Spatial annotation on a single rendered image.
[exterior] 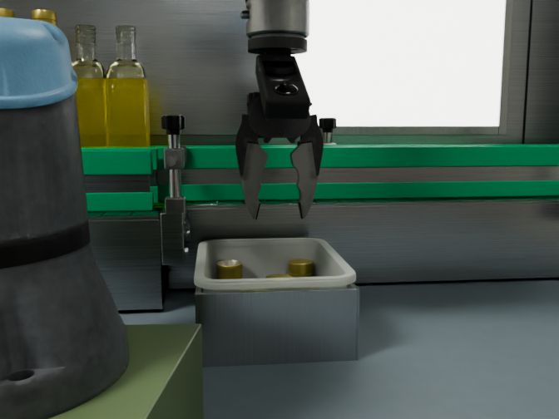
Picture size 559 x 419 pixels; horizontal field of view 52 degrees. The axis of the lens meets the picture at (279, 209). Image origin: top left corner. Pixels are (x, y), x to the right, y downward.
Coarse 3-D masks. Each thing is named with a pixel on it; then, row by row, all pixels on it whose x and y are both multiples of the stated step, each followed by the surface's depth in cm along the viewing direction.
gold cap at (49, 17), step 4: (32, 12) 83; (36, 12) 83; (40, 12) 83; (44, 12) 83; (48, 12) 83; (52, 12) 84; (56, 12) 85; (32, 16) 83; (36, 16) 83; (40, 16) 83; (44, 16) 83; (48, 16) 83; (52, 16) 84; (56, 16) 84; (40, 20) 83; (44, 20) 83; (48, 20) 83; (52, 20) 84; (56, 20) 84; (56, 24) 84
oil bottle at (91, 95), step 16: (80, 64) 83; (96, 64) 84; (80, 80) 83; (96, 80) 84; (80, 96) 84; (96, 96) 84; (80, 112) 84; (96, 112) 84; (80, 128) 84; (96, 128) 85; (96, 144) 85
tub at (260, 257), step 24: (216, 240) 79; (240, 240) 80; (264, 240) 80; (288, 240) 80; (312, 240) 80; (264, 264) 80; (288, 264) 80; (336, 264) 67; (216, 288) 58; (240, 288) 59; (264, 288) 60; (288, 288) 60; (312, 288) 60
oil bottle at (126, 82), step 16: (112, 64) 84; (128, 64) 84; (112, 80) 84; (128, 80) 84; (144, 80) 85; (112, 96) 84; (128, 96) 84; (144, 96) 85; (112, 112) 84; (128, 112) 85; (144, 112) 85; (112, 128) 85; (128, 128) 85; (144, 128) 85; (112, 144) 85; (128, 144) 85; (144, 144) 86
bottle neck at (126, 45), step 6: (120, 30) 84; (126, 30) 84; (132, 30) 85; (120, 36) 84; (126, 36) 84; (132, 36) 85; (120, 42) 84; (126, 42) 84; (132, 42) 85; (120, 48) 85; (126, 48) 85; (132, 48) 85; (120, 54) 85; (126, 54) 85; (132, 54) 85
